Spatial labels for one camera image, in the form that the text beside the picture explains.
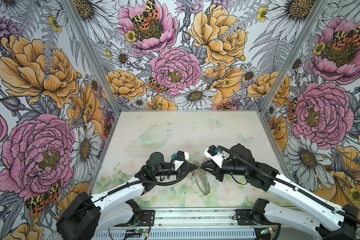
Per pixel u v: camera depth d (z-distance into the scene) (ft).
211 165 2.10
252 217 2.20
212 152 1.90
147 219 2.41
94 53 2.93
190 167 2.20
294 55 2.93
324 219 1.35
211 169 2.07
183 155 1.99
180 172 2.05
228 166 1.94
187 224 2.40
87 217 1.33
